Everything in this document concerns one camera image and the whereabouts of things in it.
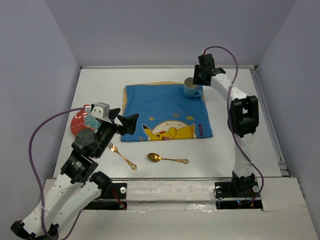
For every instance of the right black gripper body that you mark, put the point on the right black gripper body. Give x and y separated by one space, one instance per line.
198 78

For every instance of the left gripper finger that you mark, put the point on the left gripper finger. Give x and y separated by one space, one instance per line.
113 113
129 123

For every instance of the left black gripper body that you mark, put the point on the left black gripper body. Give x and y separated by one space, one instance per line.
106 131

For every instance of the gold fork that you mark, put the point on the gold fork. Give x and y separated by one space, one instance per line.
114 149

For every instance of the blue mug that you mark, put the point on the blue mug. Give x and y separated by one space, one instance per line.
190 89

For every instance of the red and teal plate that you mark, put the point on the red and teal plate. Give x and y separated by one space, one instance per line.
82 120

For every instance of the blue pikachu placemat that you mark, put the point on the blue pikachu placemat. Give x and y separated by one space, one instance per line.
166 113

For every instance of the gold spoon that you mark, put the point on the gold spoon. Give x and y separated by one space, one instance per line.
153 157

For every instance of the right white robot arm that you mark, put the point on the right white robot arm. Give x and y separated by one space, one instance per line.
242 120

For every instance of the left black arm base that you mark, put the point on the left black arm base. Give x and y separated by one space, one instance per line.
111 200

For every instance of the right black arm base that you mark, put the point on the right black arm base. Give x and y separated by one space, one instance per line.
228 199

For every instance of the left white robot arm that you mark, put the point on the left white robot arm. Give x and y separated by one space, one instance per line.
78 182

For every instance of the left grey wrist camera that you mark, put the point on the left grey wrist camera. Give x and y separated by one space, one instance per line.
99 110

